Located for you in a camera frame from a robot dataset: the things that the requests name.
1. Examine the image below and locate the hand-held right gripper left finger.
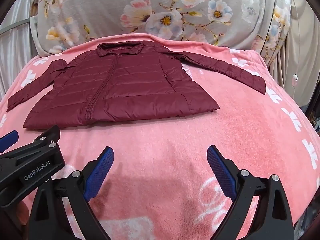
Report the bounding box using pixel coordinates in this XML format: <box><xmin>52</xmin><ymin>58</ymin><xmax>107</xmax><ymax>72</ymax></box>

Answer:
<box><xmin>29</xmin><ymin>146</ymin><xmax>115</xmax><ymax>240</ymax></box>

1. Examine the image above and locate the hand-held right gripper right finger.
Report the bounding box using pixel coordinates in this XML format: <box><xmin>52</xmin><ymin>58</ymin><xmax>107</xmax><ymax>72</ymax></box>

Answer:
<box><xmin>206</xmin><ymin>145</ymin><xmax>293</xmax><ymax>240</ymax></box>

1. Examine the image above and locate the person's left hand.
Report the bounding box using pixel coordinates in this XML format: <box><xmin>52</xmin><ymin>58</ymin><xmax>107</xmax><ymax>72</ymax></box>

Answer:
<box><xmin>18</xmin><ymin>200</ymin><xmax>33</xmax><ymax>233</ymax></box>

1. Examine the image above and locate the grey floral quilt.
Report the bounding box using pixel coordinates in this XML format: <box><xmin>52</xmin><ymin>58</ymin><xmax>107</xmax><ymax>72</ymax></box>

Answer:
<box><xmin>30</xmin><ymin>0</ymin><xmax>293</xmax><ymax>67</ymax></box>

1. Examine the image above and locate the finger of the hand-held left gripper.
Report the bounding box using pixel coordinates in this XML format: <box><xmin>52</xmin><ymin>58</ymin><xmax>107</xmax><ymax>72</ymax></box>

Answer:
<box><xmin>0</xmin><ymin>130</ymin><xmax>19</xmax><ymax>153</ymax></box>
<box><xmin>0</xmin><ymin>125</ymin><xmax>61</xmax><ymax>173</ymax></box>

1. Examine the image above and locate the grey curtain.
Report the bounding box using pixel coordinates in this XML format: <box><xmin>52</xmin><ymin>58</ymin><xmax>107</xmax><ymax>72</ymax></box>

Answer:
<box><xmin>0</xmin><ymin>0</ymin><xmax>39</xmax><ymax>100</ymax></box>
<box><xmin>267</xmin><ymin>0</ymin><xmax>320</xmax><ymax>107</ymax></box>

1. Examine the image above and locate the maroon puffer jacket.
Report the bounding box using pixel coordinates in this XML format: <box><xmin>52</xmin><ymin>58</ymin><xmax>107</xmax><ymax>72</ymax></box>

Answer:
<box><xmin>7</xmin><ymin>42</ymin><xmax>266</xmax><ymax>130</ymax></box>

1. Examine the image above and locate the pink printed blanket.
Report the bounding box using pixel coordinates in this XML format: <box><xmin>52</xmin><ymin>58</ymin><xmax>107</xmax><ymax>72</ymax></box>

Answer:
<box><xmin>0</xmin><ymin>34</ymin><xmax>320</xmax><ymax>240</ymax></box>

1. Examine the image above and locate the white cord with switch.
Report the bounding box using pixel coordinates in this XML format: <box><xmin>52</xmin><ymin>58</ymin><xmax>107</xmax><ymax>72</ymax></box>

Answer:
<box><xmin>290</xmin><ymin>0</ymin><xmax>302</xmax><ymax>105</ymax></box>

